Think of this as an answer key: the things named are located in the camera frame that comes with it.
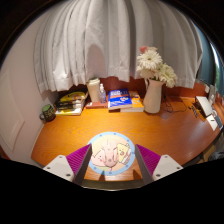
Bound clear spray bottle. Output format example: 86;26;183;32
98;83;107;104

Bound white and pink flowers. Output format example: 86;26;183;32
135;45;179;89

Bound white paper sheet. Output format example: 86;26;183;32
205;114;219;132

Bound white lidded cup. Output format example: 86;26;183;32
86;77;102;104

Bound black cable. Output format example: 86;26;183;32
161;94;198;114

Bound round cartoon-print mouse pad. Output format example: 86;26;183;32
87;131;137;177

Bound pink computer mouse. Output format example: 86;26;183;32
100;138;120;169

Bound green mug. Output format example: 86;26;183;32
39;103;57;123

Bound stack of yellow-black books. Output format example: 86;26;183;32
53;90;89;116

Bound white ceramic vase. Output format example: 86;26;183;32
142;78;165;115

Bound reddish-brown book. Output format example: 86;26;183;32
84;99;109;110

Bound silver laptop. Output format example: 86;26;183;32
194;95;214;118

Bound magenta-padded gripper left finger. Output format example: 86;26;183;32
43;144;94;187

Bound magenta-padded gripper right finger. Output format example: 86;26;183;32
134;144;184;185

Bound white curtain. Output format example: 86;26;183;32
33;0;204;94

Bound yellow book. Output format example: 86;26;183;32
119;90;145;113

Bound blue book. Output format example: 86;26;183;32
107;88;133;111

